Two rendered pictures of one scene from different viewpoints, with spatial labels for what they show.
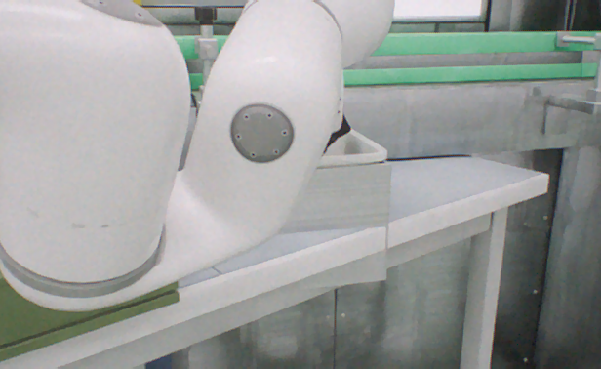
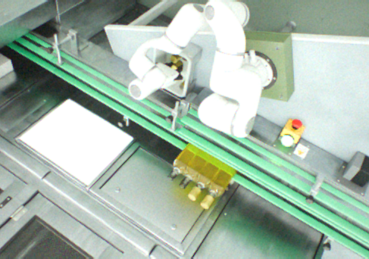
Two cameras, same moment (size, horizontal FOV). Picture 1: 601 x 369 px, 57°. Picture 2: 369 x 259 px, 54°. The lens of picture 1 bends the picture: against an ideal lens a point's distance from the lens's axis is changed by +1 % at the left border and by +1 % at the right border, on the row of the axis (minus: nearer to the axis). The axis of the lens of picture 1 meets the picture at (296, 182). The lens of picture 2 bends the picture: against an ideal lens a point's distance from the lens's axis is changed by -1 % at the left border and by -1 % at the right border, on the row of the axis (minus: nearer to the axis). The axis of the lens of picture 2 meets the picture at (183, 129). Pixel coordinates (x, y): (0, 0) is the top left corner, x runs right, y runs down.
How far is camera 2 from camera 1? 0.98 m
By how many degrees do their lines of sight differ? 19
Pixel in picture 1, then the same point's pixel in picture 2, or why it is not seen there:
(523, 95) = (85, 57)
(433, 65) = (106, 82)
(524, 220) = (102, 42)
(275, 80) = (191, 9)
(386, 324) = not seen: hidden behind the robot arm
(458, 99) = (107, 69)
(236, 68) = (195, 17)
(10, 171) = (236, 10)
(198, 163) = not seen: hidden behind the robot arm
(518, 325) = (130, 19)
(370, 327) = not seen: hidden behind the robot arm
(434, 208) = (150, 31)
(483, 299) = (147, 16)
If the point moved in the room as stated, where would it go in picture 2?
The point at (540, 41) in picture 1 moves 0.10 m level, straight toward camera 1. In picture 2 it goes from (67, 67) to (75, 59)
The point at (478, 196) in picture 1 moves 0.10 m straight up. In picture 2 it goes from (134, 29) to (119, 39)
